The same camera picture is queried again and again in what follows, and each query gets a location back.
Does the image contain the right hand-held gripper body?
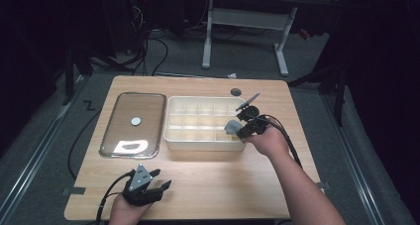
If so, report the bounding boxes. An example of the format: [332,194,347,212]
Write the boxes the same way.
[235,92,270,141]

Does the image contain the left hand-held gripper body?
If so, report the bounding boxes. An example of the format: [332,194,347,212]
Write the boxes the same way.
[122,164,163,207]

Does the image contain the grey sock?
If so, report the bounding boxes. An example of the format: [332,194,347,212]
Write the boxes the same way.
[224,119,244,137]

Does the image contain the white divided storage box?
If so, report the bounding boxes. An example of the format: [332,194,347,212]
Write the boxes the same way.
[162,95,248,153]

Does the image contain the person's right hand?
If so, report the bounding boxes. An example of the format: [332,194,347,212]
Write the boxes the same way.
[245,118,292,159]

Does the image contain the person's left hand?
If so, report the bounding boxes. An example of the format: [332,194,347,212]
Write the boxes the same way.
[108,194,154,225]

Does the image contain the clear plastic box lid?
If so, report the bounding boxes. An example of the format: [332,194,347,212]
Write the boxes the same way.
[98,91,167,160]

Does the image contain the black metal stand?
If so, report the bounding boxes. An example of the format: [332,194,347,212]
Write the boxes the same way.
[286,60,350,128]
[61,45,95,106]

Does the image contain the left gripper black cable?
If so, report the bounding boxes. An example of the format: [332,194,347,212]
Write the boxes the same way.
[94,169,137,225]

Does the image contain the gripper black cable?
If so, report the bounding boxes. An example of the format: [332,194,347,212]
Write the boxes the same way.
[253,113,303,169]
[94,169,137,225]

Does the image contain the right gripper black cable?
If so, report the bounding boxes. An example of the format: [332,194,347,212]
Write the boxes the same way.
[253,113,303,169]

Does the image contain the black floor cable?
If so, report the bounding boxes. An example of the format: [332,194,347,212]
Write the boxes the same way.
[66,108,102,180]

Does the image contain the white table frame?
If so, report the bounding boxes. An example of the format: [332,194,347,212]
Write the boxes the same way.
[201,0,342,77]

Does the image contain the aluminium floor rail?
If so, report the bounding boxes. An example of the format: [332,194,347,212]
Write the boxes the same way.
[320,94,386,225]
[0,75,87,225]

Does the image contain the bundle of black cables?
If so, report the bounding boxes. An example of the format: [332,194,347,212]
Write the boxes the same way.
[127,3,170,77]

